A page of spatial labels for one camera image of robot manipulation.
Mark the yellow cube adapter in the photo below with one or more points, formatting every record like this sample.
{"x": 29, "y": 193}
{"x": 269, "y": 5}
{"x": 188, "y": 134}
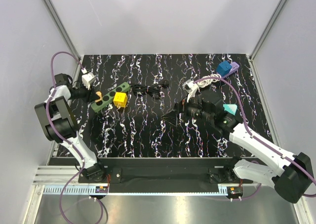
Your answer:
{"x": 120, "y": 100}

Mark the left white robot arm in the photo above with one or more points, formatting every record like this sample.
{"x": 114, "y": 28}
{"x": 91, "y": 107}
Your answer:
{"x": 59, "y": 124}

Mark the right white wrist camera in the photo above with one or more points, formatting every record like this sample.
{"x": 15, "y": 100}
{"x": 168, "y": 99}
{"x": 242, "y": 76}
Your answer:
{"x": 191, "y": 88}

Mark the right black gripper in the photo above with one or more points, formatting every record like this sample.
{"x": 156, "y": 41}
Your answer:
{"x": 181, "y": 108}

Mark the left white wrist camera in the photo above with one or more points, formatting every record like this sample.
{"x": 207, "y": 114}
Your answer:
{"x": 88, "y": 80}

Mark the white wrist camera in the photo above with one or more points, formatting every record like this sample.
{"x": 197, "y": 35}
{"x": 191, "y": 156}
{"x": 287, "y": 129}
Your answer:
{"x": 88, "y": 80}
{"x": 191, "y": 88}

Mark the purple power strip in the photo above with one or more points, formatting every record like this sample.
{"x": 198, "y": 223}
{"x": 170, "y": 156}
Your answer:
{"x": 235, "y": 67}

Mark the small yellow plug adapter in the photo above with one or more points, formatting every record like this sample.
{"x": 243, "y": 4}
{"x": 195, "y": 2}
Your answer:
{"x": 99, "y": 100}

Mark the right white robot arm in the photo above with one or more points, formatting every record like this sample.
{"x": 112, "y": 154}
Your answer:
{"x": 290, "y": 175}

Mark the green power strip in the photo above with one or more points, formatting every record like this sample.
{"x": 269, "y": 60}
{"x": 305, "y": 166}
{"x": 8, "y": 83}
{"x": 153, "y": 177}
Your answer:
{"x": 109, "y": 97}

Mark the blue cube socket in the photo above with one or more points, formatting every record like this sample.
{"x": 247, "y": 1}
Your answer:
{"x": 223, "y": 68}

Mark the teal triangular power strip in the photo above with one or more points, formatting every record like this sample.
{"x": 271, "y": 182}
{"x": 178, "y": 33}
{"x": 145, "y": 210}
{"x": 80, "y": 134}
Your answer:
{"x": 230, "y": 108}

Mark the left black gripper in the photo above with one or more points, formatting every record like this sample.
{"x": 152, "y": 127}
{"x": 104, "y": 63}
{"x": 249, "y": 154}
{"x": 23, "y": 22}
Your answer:
{"x": 90, "y": 94}

